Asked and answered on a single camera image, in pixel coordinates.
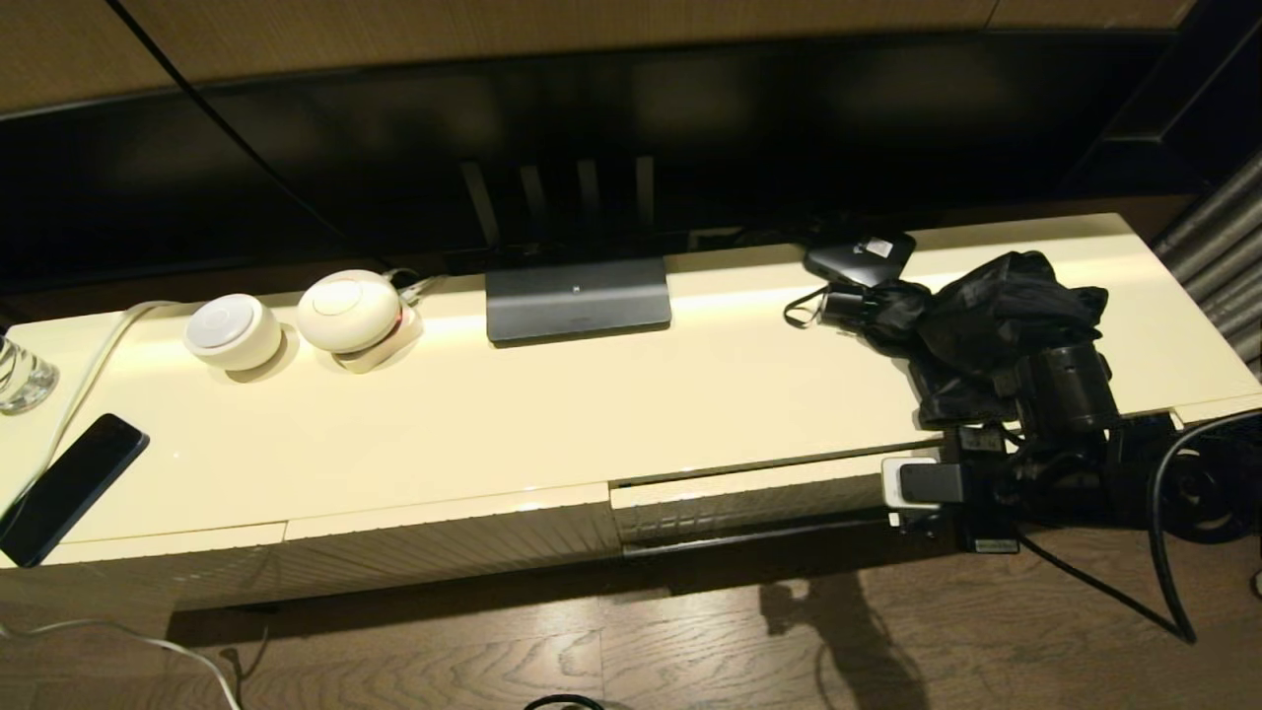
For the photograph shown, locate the black box with white label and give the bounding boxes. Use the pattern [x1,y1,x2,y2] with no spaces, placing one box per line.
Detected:
[804,230,917,289]

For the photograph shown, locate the white charging cable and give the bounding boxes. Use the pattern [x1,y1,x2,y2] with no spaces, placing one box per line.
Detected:
[0,301,243,710]

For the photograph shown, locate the white round speaker grey top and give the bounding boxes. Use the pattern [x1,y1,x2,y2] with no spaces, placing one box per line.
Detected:
[183,294,283,372]

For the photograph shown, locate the grey pleated curtain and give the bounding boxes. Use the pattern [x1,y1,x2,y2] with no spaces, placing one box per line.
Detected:
[1149,148,1262,395]

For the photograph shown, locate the grey power cable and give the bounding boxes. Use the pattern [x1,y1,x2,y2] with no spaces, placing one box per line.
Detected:
[389,266,450,303]

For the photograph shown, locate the black flat screen television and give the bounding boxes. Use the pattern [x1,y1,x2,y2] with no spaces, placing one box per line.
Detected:
[0,32,1199,297]

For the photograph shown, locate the black umbrella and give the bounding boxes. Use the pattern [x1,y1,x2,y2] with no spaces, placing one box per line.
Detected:
[784,250,1110,430]

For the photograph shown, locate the beige ribbed cabinet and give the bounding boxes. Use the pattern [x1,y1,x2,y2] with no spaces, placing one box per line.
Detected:
[0,212,1262,614]

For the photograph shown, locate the clear glass cup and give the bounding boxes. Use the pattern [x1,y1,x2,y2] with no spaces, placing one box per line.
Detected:
[0,333,60,414]

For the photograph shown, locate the dark smartphone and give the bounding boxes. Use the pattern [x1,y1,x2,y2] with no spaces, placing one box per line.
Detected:
[0,413,151,569]

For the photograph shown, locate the white round device on base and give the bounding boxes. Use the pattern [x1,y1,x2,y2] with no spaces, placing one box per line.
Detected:
[296,269,425,374]

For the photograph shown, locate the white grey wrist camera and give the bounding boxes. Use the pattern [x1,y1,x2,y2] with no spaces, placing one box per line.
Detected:
[880,456,965,512]

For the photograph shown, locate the wide cream ribbed drawer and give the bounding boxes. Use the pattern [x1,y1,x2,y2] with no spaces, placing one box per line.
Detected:
[608,447,947,558]

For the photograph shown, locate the grey rectangular television base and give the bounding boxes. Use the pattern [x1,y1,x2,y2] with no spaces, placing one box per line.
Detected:
[485,258,673,345]

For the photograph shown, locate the thin black wall cable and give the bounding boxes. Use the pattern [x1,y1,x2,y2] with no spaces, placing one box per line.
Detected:
[106,0,348,240]

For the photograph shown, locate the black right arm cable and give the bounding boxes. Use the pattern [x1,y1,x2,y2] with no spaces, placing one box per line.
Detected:
[1016,409,1262,647]

